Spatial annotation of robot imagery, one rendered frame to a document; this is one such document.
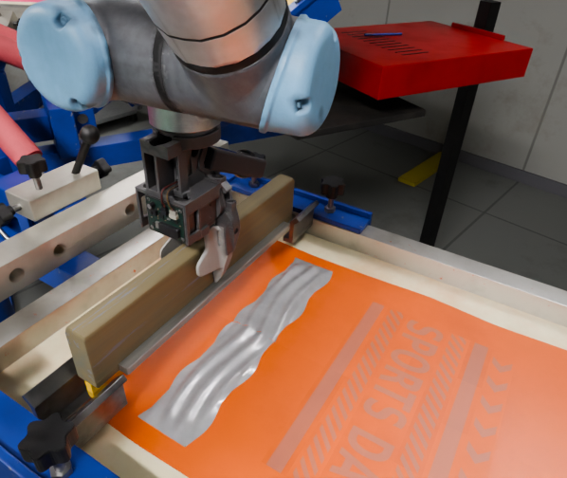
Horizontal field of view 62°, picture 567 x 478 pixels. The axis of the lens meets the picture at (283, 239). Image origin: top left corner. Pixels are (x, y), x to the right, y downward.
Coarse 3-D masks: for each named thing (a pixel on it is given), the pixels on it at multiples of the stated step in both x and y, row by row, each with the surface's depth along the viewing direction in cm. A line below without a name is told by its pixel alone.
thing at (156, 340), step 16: (288, 224) 75; (272, 240) 71; (256, 256) 68; (240, 272) 65; (208, 288) 61; (192, 304) 59; (176, 320) 56; (160, 336) 54; (144, 352) 52; (128, 368) 50
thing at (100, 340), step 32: (256, 192) 70; (288, 192) 73; (256, 224) 68; (192, 256) 56; (128, 288) 51; (160, 288) 53; (192, 288) 58; (96, 320) 47; (128, 320) 50; (160, 320) 55; (96, 352) 47; (128, 352) 51; (96, 384) 49
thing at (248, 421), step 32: (192, 320) 66; (224, 320) 66; (160, 352) 61; (192, 352) 61; (288, 352) 62; (128, 384) 57; (160, 384) 57; (256, 384) 58; (288, 384) 58; (128, 416) 53; (224, 416) 54; (256, 416) 54; (288, 416) 54; (160, 448) 50; (192, 448) 51; (224, 448) 51; (256, 448) 51
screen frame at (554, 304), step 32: (320, 224) 83; (128, 256) 72; (384, 256) 79; (416, 256) 76; (448, 256) 75; (64, 288) 65; (96, 288) 67; (480, 288) 72; (512, 288) 70; (544, 288) 70; (32, 320) 60; (64, 320) 64; (0, 352) 57
